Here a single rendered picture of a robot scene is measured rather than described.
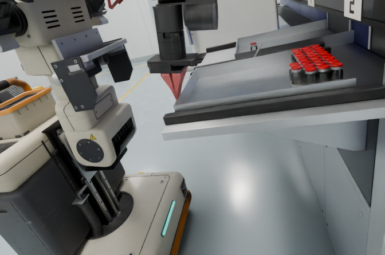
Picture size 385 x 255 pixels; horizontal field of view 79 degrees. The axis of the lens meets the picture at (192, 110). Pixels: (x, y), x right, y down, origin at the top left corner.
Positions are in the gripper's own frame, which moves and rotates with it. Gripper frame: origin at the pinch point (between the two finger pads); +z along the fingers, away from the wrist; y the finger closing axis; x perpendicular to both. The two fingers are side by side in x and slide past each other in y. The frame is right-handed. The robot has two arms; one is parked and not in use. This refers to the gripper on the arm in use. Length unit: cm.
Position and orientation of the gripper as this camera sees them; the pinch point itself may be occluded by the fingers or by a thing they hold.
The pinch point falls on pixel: (177, 95)
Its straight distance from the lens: 55.2
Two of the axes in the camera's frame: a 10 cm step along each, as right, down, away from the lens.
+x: 1.9, -4.5, 8.7
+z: 0.8, 8.9, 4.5
